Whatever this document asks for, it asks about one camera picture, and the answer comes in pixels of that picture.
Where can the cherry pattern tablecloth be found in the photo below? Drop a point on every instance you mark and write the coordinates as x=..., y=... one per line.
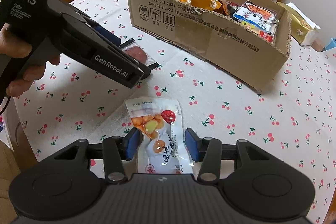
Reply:
x=294, y=121

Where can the sliced sausage clear pack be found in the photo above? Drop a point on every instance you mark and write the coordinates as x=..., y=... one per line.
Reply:
x=133, y=49

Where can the red black cartoon snack bag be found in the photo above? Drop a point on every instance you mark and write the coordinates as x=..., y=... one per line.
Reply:
x=229, y=8

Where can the spicy strips white blue bag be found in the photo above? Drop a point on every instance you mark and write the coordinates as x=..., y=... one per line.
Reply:
x=259, y=17

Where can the person left hand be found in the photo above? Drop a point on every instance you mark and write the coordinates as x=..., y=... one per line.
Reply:
x=17, y=47

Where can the blue small box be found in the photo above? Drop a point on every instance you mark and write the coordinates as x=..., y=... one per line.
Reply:
x=332, y=44

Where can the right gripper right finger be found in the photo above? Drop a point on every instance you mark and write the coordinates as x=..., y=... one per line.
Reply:
x=207, y=151

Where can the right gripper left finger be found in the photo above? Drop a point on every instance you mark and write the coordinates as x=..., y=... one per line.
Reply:
x=117, y=149

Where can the cardboard box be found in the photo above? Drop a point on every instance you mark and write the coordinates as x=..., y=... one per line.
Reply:
x=218, y=38

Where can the yellow blue noodle snack pack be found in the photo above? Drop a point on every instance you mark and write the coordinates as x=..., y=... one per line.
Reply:
x=258, y=31

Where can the white quail egg pouch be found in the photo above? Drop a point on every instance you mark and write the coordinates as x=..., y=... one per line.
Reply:
x=162, y=149

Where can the yellow tissue pack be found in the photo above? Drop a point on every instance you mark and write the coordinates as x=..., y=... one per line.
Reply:
x=303, y=29

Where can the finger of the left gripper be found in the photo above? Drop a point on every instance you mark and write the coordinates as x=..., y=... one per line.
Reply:
x=128, y=68
x=108, y=35

